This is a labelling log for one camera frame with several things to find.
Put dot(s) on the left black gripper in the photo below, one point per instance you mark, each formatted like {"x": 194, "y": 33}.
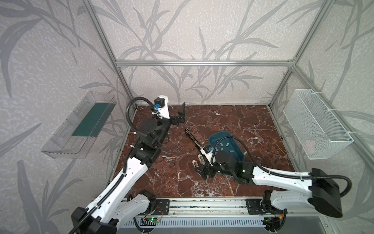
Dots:
{"x": 172, "y": 119}

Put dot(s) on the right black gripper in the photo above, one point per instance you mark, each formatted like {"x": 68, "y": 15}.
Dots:
{"x": 203, "y": 152}

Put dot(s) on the black stapler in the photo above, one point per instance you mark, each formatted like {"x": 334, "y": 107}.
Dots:
{"x": 195, "y": 141}

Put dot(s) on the beige stapler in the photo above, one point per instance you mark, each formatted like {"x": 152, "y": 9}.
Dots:
{"x": 199, "y": 164}

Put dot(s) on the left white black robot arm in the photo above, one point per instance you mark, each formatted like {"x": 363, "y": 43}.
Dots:
{"x": 139, "y": 160}

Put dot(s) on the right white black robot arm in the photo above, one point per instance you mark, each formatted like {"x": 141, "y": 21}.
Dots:
{"x": 293, "y": 190}

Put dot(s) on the teal plastic tray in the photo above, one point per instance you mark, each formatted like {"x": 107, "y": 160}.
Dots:
{"x": 223, "y": 141}

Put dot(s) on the pink object in basket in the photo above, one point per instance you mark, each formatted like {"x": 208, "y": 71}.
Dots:
{"x": 309, "y": 146}

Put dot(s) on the green pad in bin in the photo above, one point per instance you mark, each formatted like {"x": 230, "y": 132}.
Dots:
{"x": 94, "y": 121}

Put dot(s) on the small green circuit board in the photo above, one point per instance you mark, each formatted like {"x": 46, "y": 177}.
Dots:
{"x": 151, "y": 221}

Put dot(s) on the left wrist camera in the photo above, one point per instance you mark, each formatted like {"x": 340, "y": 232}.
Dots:
{"x": 160, "y": 109}

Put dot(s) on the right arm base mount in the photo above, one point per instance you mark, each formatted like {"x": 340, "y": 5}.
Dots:
{"x": 263, "y": 206}

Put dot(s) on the slotted grey cable duct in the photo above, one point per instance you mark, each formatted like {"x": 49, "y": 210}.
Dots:
{"x": 195, "y": 222}

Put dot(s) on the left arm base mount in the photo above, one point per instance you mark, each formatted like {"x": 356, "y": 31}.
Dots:
{"x": 158, "y": 207}

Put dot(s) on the white wire mesh basket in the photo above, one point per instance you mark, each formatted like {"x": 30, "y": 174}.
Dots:
{"x": 311, "y": 119}

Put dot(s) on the aluminium front rail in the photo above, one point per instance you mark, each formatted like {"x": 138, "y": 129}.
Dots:
{"x": 179, "y": 207}

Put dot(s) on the clear plastic wall bin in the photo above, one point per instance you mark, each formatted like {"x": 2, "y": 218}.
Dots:
{"x": 62, "y": 145}

